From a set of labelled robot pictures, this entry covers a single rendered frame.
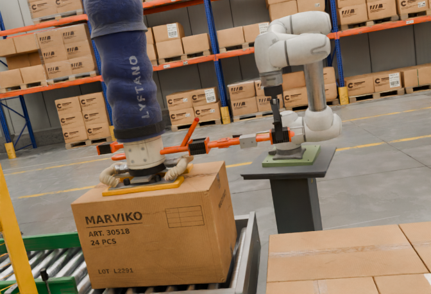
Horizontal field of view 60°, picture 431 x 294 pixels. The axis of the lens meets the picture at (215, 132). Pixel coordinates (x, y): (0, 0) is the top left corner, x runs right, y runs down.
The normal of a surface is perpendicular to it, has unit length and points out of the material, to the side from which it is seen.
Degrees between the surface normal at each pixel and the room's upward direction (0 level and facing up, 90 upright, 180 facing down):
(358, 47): 90
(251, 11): 90
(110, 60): 75
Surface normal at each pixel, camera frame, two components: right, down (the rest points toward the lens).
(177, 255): -0.18, 0.21
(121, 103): -0.30, -0.06
